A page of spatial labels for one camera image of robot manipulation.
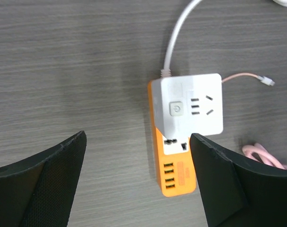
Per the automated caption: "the orange power adapter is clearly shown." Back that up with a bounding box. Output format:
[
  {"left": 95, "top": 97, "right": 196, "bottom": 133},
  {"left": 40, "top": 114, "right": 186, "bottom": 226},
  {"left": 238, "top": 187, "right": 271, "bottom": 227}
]
[{"left": 147, "top": 81, "right": 197, "bottom": 197}]

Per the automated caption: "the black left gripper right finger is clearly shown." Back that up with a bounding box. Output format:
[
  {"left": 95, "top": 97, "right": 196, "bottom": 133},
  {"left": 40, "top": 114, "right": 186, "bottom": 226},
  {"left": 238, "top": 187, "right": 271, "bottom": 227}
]
[{"left": 190, "top": 133, "right": 287, "bottom": 227}]

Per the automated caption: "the white cube socket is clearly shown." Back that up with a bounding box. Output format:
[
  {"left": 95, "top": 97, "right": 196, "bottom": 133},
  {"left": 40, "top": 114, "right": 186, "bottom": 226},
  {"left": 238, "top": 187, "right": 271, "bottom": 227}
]
[{"left": 150, "top": 73, "right": 224, "bottom": 140}]

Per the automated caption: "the white coiled cable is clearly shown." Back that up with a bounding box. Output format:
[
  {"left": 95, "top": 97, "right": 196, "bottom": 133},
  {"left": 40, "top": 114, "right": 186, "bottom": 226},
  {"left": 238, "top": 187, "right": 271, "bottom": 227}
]
[{"left": 160, "top": 0, "right": 287, "bottom": 78}]

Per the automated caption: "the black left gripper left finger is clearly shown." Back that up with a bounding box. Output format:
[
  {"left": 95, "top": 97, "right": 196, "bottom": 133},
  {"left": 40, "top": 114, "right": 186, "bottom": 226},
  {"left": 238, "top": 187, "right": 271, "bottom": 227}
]
[{"left": 0, "top": 131, "right": 87, "bottom": 227}]

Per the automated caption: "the pink coiled cable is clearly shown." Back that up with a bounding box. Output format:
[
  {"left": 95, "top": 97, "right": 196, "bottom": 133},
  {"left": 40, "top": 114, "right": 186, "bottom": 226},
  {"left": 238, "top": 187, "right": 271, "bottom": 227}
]
[{"left": 221, "top": 72, "right": 287, "bottom": 172}]

